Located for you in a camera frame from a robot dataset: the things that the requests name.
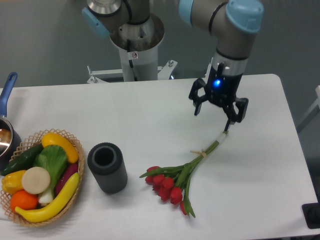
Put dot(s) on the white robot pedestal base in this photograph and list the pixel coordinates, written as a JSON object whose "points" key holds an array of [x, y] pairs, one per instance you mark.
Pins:
{"points": [[138, 46]]}

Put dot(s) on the green lettuce bok choy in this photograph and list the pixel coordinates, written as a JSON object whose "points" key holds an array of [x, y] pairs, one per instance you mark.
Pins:
{"points": [[52, 158]]}

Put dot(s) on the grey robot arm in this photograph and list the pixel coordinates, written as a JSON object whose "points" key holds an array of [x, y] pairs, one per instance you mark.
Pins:
{"points": [[235, 23]]}

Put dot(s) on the short yellow squash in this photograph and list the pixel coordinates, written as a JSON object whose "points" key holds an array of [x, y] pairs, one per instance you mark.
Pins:
{"points": [[52, 138]]}

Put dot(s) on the black device at table edge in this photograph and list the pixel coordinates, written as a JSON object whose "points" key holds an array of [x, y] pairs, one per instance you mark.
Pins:
{"points": [[311, 212]]}

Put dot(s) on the white frame at right edge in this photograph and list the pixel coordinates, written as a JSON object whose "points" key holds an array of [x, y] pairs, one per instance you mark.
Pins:
{"points": [[311, 112]]}

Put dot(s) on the purple sweet potato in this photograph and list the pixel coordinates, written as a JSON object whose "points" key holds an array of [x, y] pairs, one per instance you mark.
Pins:
{"points": [[70, 170]]}

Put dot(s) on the blue handled saucepan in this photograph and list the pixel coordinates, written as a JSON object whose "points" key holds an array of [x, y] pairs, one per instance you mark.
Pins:
{"points": [[9, 138]]}

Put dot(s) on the yellow bell pepper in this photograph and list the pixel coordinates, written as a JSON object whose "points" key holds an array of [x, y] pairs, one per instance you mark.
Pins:
{"points": [[12, 182]]}

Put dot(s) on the orange fruit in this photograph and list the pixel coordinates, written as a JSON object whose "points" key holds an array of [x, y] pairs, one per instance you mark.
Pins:
{"points": [[23, 200]]}

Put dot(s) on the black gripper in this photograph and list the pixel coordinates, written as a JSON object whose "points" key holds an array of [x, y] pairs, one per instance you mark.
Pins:
{"points": [[220, 90]]}

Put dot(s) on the beige round disc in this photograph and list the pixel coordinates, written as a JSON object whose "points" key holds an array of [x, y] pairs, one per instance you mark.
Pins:
{"points": [[35, 180]]}

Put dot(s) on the green cucumber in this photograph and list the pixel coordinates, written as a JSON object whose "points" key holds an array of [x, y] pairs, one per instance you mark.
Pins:
{"points": [[23, 161]]}

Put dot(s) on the long yellow squash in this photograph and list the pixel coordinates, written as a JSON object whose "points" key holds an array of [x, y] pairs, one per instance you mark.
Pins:
{"points": [[56, 206]]}

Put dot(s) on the red tulip bouquet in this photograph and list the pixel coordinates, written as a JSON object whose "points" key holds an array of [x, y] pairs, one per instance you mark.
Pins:
{"points": [[172, 183]]}

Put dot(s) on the dark grey ribbed vase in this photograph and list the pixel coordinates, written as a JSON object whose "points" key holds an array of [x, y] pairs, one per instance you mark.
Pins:
{"points": [[105, 161]]}

